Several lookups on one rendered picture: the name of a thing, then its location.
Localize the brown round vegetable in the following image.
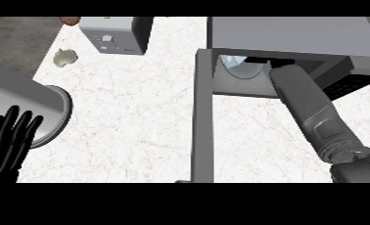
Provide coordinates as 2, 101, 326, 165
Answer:
59, 16, 81, 27

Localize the grey microwave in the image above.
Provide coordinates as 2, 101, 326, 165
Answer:
195, 16, 370, 102

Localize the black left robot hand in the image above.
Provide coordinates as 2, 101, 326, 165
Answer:
0, 105, 44, 184

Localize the grey toaster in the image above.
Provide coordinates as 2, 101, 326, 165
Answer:
78, 16, 153, 56

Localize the grey microwave door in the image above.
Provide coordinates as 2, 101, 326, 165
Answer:
189, 48, 215, 184

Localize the glass microwave turntable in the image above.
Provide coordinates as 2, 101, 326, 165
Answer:
217, 54, 267, 80

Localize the pale garlic bulb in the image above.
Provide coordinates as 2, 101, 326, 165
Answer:
51, 48, 79, 68

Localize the grey metal cylinder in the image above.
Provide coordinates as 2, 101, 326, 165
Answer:
0, 65, 75, 151

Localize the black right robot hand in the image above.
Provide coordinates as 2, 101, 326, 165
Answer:
242, 57, 295, 69

